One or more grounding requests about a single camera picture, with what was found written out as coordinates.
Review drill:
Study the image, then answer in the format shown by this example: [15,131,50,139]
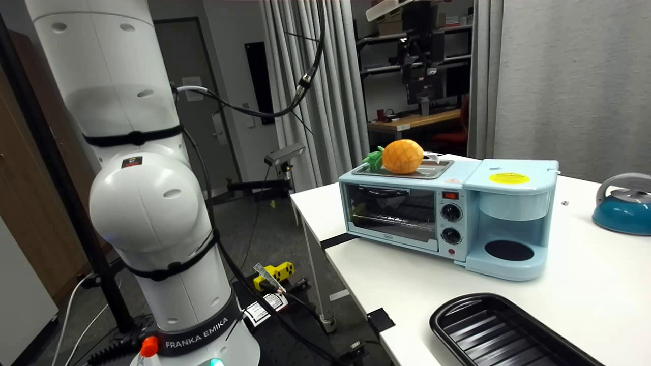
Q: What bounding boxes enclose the toaster oven door handle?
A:
[358,186,410,197]

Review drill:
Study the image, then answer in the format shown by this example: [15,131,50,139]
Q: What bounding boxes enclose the grey curtain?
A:
[259,0,370,193]

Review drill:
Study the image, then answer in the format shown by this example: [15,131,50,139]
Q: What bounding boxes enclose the yellow power strip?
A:
[253,261,296,292]

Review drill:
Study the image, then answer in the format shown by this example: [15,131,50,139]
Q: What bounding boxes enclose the black wall panel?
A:
[244,41,276,126]

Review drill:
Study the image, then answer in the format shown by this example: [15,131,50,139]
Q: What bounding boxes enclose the toaster oven door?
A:
[343,182,439,253]

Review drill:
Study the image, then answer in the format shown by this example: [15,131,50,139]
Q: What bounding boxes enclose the white cabinet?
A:
[0,218,60,366]

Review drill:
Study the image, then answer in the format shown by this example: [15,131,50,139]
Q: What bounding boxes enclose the white paper tag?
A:
[243,292,289,327]

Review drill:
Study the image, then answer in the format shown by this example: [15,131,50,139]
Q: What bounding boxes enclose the grey door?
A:
[153,17,241,196]

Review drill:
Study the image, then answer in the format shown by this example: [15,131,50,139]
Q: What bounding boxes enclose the wooden desk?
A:
[367,108,462,142]

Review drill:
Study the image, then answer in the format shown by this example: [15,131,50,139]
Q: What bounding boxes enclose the shelf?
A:
[355,0,474,84]

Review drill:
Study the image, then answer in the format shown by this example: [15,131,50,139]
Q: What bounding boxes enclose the red chair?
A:
[431,96,471,155]

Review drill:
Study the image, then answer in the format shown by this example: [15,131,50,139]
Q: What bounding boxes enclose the monitor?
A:
[405,75,445,106]

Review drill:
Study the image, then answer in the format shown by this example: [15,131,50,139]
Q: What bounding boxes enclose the white cable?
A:
[50,272,111,366]

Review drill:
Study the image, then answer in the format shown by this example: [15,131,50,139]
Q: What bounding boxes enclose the orange capped bottle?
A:
[130,335,163,366]

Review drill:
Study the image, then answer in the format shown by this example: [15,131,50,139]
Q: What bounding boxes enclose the metal griddle tray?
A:
[351,158,455,180]

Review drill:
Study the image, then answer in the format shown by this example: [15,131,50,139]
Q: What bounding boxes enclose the teal kettle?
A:
[592,173,651,236]

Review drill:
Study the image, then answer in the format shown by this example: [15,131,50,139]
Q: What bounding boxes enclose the light blue toaster oven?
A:
[338,155,560,282]

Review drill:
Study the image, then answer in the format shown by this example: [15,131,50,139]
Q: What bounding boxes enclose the camera on mount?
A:
[227,143,307,195]

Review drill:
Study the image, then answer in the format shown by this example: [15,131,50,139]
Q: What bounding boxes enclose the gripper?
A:
[398,0,447,85]

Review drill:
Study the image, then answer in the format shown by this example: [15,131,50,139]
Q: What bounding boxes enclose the toy pineapple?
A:
[362,139,425,175]

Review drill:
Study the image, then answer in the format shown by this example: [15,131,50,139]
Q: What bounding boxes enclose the black baking tray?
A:
[429,293,606,366]

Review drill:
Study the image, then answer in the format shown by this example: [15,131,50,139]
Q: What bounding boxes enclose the black table clamp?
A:
[366,307,396,337]

